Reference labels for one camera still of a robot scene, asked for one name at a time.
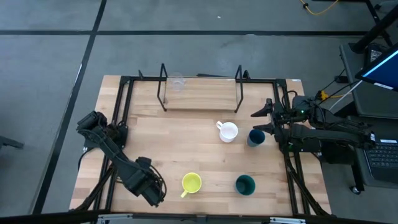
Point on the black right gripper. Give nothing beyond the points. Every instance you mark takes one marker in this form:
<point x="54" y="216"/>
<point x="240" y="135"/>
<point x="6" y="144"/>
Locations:
<point x="281" y="121"/>

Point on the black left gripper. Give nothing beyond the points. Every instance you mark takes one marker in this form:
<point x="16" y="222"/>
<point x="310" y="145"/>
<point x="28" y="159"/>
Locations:
<point x="154" y="193"/>

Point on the dark blue cup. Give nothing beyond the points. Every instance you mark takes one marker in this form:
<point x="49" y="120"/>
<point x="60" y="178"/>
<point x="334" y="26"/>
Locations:
<point x="256" y="137"/>

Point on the yellow mug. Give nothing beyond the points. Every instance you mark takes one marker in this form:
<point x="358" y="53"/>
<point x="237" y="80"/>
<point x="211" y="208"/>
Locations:
<point x="191" y="183"/>

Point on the white mug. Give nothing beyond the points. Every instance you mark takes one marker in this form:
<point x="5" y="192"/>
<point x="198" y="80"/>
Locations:
<point x="228" y="132"/>

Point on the teal green cup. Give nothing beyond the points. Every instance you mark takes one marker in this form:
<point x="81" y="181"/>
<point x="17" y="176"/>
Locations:
<point x="245" y="185"/>

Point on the clear glass cup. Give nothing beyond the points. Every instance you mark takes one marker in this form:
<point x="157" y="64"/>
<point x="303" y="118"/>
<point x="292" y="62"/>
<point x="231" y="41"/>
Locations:
<point x="177" y="82"/>

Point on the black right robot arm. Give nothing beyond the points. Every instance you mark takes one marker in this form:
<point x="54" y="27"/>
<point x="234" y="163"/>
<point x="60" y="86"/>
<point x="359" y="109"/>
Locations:
<point x="326" y="133"/>

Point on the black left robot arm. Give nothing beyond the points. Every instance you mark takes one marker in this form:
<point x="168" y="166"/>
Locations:
<point x="115" y="155"/>

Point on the silver mounting plate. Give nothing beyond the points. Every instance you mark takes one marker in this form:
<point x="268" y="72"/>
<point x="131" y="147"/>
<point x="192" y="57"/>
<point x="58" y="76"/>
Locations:
<point x="110" y="219"/>
<point x="287" y="221"/>

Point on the grey desk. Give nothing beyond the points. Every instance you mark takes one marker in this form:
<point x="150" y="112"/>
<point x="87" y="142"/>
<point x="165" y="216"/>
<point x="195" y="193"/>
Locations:
<point x="367" y="102"/>

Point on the dark side table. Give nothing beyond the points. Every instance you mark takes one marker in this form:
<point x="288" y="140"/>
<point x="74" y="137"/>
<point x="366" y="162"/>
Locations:
<point x="357" y="168"/>

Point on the black caster wheel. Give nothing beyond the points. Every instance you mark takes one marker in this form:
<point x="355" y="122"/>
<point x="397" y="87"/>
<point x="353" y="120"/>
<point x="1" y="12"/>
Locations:
<point x="356" y="189"/>

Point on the black laptop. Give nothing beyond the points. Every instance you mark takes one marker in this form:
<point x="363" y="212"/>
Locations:
<point x="382" y="158"/>

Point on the black computer monitor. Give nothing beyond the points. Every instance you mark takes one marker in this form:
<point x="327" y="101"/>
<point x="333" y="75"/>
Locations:
<point x="382" y="71"/>

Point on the black power adapter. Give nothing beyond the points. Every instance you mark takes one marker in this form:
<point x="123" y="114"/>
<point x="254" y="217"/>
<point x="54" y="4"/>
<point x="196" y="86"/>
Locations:
<point x="374" y="54"/>

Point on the black stand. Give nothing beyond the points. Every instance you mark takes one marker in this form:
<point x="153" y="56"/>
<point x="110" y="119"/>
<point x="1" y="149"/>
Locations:
<point x="373" y="31"/>

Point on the black stand foot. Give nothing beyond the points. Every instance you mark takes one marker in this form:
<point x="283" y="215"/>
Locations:
<point x="11" y="142"/>

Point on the black aluminium rig frame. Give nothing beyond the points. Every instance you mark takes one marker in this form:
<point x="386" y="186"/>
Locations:
<point x="275" y="93"/>

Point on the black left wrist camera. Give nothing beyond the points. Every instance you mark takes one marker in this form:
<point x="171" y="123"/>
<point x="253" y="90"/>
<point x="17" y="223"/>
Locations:
<point x="143" y="163"/>

